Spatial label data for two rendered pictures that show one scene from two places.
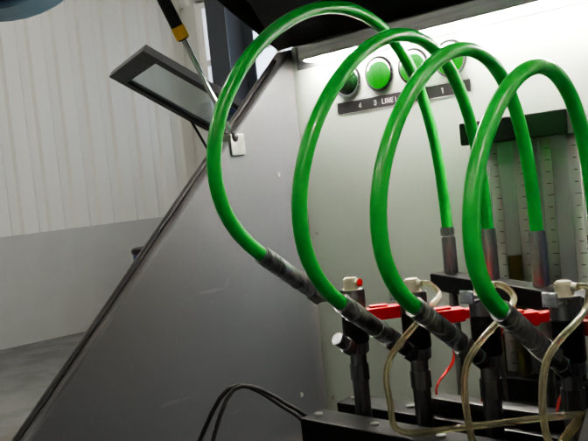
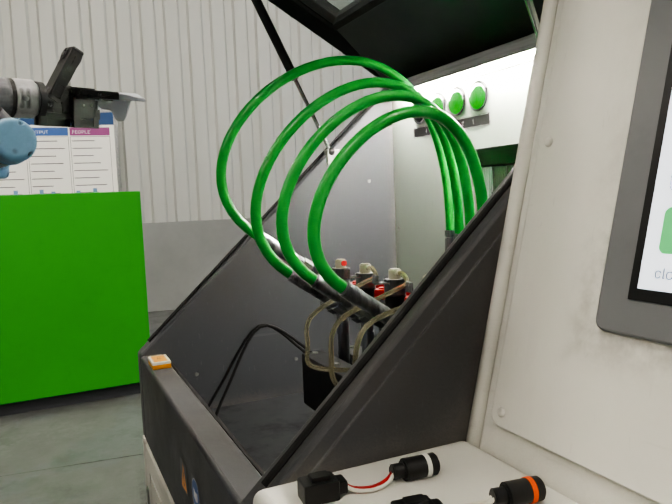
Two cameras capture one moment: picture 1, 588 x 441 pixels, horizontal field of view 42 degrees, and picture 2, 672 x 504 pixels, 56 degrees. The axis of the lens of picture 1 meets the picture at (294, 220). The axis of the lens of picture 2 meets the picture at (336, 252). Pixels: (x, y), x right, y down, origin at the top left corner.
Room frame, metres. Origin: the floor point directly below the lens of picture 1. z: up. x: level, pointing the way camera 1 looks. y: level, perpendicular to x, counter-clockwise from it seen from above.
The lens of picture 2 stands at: (-0.04, -0.39, 1.22)
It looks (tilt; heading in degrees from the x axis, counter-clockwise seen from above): 5 degrees down; 21
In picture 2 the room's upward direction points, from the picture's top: 2 degrees counter-clockwise
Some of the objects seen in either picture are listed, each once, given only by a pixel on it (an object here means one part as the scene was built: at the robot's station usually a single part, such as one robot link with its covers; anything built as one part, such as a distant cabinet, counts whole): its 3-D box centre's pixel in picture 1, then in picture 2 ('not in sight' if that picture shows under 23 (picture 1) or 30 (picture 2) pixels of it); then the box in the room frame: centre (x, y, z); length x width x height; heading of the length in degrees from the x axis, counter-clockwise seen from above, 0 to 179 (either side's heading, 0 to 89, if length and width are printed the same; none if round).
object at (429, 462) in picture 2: not in sight; (370, 476); (0.43, -0.23, 0.99); 0.12 x 0.02 x 0.02; 131
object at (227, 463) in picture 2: not in sight; (192, 458); (0.66, 0.11, 0.87); 0.62 x 0.04 x 0.16; 46
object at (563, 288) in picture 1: (565, 297); not in sight; (0.66, -0.23, 1.11); 0.02 x 0.02 x 0.03
